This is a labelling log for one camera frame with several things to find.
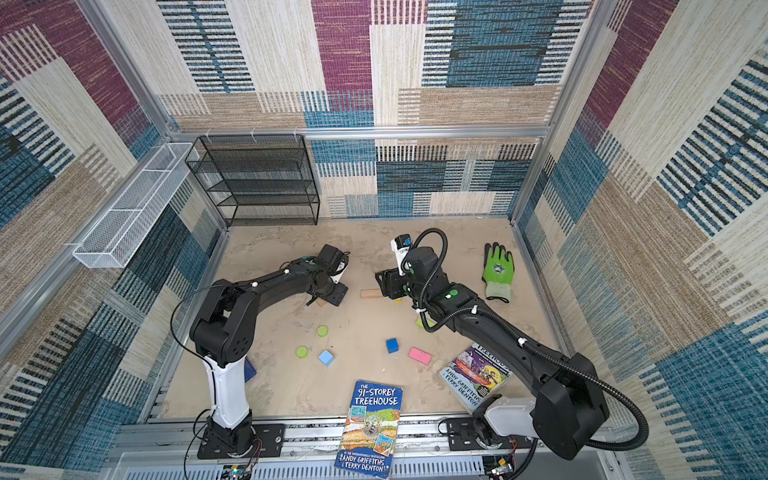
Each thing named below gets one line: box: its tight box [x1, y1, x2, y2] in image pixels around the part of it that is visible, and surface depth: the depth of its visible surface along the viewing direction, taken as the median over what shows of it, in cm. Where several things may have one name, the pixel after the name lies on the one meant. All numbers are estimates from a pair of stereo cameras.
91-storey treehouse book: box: [334, 380, 404, 479], surface depth 74 cm
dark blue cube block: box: [386, 338, 399, 354], surface depth 89 cm
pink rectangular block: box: [408, 347, 432, 365], surface depth 87 cm
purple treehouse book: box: [438, 343, 513, 411], surface depth 83 cm
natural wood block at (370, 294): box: [360, 288, 383, 299], surface depth 101 cm
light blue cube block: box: [318, 350, 335, 367], surface depth 87 cm
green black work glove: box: [482, 242, 515, 303], surface depth 107 cm
